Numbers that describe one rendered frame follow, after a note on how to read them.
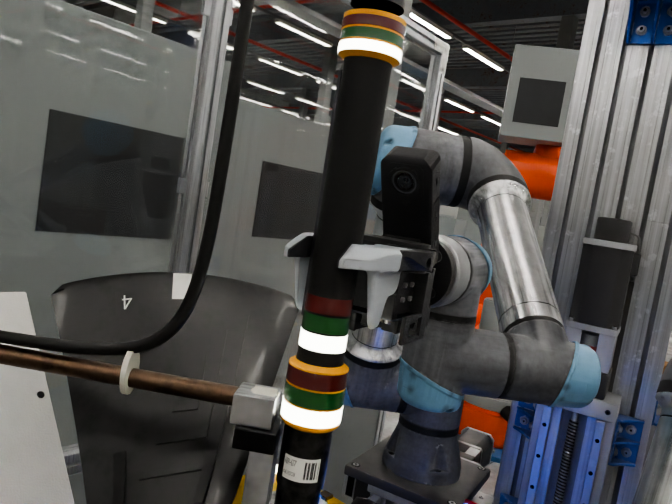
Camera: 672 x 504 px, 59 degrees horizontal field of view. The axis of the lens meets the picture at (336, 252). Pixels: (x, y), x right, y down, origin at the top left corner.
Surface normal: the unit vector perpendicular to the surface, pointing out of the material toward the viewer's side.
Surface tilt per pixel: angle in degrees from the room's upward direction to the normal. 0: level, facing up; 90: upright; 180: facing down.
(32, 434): 50
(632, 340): 90
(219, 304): 39
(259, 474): 90
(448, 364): 89
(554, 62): 90
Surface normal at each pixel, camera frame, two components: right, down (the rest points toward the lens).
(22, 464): 0.69, -0.50
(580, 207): -0.48, 0.00
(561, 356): 0.15, -0.55
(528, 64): -0.23, 0.04
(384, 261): 0.73, 0.17
